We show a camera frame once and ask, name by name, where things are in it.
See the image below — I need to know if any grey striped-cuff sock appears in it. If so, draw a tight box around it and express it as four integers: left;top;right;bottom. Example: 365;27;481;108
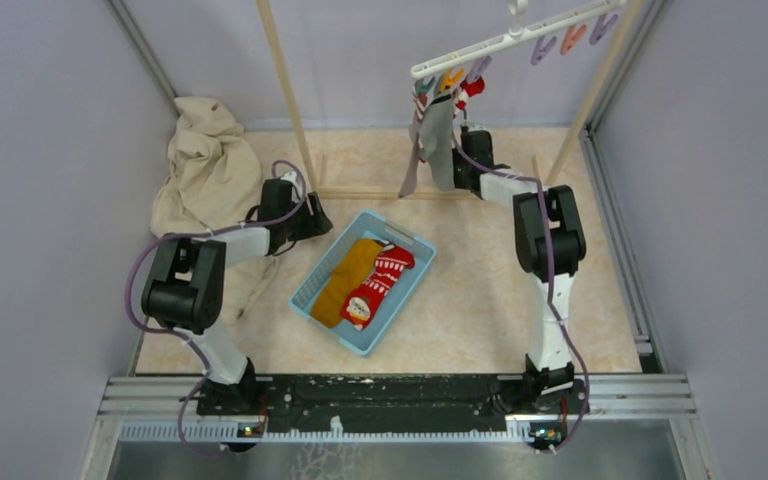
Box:
398;93;428;198

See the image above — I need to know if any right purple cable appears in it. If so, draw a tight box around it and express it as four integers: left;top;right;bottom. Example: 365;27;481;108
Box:
448;129;591;455

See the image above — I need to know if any wooden clothes rack frame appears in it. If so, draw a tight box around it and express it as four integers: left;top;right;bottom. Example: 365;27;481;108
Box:
256;1;643;199

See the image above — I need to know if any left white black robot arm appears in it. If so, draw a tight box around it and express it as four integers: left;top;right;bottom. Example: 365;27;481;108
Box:
140;175;333;414

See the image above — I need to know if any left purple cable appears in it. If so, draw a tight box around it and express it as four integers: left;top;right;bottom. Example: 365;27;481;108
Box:
124;159;309;458

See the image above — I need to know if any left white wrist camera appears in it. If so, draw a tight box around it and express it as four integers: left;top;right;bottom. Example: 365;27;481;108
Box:
279;170;304;196

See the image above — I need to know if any red Santa Christmas sock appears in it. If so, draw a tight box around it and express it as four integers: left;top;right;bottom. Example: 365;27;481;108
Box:
341;243;415;331

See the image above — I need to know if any blue plastic basket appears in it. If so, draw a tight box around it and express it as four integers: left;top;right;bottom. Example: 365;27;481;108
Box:
289;210;437;356

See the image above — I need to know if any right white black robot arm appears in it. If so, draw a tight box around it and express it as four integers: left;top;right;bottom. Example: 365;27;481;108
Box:
452;123;587;412

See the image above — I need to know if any beige crumpled cloth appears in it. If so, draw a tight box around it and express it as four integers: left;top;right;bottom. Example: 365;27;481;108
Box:
149;96;279;325

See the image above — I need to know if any purple clothes clip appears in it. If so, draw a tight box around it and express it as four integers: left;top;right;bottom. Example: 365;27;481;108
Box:
465;55;492;84
530;35;558;66
589;13;620;46

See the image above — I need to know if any teal clothes clip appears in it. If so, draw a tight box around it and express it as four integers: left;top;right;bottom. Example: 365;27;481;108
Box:
415;76;436;97

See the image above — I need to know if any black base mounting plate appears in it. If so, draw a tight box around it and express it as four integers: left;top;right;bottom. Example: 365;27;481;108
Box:
196;374;589;434

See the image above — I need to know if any purple cable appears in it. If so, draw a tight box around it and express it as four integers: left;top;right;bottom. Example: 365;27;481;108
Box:
124;159;309;458
448;129;591;455

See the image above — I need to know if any red white striped sock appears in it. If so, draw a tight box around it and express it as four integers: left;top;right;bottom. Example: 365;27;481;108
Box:
453;76;486;119

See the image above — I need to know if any salmon clothes clip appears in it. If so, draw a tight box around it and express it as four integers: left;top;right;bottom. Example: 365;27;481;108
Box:
559;24;588;56

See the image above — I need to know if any orange clothes clip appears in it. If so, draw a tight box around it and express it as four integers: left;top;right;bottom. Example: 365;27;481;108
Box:
438;68;464;93

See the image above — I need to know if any mustard yellow sock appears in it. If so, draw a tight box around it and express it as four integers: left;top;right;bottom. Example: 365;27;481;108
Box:
311;238;388;328

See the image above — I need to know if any white plastic clip hanger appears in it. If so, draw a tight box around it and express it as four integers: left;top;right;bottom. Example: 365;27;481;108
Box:
410;0;626;80

